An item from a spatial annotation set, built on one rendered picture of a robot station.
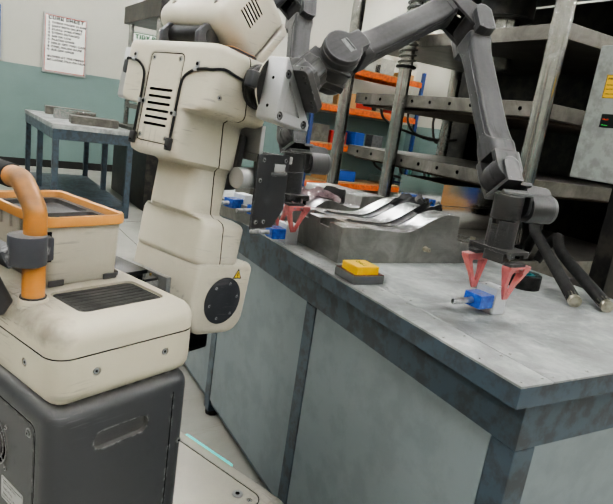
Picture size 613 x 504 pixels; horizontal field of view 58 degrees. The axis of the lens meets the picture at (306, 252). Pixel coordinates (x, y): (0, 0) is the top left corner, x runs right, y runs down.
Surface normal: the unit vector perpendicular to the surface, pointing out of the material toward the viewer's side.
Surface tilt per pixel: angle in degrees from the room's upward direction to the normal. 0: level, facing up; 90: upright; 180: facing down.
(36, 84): 90
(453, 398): 90
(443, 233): 90
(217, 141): 90
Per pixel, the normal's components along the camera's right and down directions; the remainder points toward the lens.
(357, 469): -0.87, -0.01
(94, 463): 0.77, 0.25
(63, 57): 0.53, 0.27
